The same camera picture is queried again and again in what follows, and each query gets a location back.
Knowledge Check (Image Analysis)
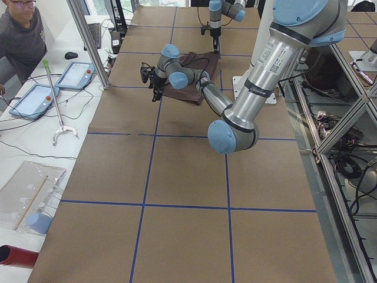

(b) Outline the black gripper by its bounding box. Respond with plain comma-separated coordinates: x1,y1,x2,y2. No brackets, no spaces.
210,27,221,52
150,75,167,102

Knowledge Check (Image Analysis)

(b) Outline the brown t-shirt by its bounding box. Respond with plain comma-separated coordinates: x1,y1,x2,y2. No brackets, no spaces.
163,52,220,106

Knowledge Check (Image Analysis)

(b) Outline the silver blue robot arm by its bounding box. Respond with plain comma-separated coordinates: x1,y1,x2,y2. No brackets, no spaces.
141,1,347,154
201,0,247,52

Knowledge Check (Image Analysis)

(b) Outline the black box with label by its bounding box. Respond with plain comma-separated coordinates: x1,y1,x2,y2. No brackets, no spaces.
110,31,122,54

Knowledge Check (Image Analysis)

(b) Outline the far teach pendant tablet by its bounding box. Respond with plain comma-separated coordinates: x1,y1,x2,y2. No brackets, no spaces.
55,61,96,90

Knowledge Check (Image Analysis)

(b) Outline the teach pendant tablet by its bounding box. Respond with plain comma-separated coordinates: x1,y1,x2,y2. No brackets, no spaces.
8,84,54,120
55,61,96,90

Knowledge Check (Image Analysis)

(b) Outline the black keyboard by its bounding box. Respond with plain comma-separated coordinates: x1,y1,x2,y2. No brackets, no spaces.
87,23,102,49

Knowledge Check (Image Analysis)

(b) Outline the black computer mouse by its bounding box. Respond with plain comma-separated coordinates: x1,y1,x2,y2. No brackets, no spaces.
64,51,78,60

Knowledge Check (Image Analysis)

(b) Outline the reacher grabber stick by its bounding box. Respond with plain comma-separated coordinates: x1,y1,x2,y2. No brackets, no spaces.
42,59,78,146

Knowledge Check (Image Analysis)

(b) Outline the near teach pendant tablet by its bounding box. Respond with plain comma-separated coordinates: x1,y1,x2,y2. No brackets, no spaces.
8,84,54,120

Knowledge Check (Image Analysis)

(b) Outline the seated person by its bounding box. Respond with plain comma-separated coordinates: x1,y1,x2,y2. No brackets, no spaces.
1,1,47,95

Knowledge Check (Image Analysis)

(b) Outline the clear plastic bag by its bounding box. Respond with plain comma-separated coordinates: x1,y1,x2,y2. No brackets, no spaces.
1,162,66,235

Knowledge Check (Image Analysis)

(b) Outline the blue plastic cup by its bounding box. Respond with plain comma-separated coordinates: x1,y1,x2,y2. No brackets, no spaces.
27,213,53,235

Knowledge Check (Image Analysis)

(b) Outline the wooden stick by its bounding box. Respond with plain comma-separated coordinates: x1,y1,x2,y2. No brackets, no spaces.
13,175,48,231

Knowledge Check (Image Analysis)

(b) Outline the red cylinder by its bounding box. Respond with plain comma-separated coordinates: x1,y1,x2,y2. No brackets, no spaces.
1,245,39,269

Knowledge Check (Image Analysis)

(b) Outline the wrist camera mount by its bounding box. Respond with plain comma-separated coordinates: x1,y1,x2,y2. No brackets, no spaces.
200,25,211,35
140,62,155,89

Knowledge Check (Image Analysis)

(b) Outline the aluminium frame post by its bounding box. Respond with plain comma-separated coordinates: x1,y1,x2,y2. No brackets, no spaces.
66,0,110,90

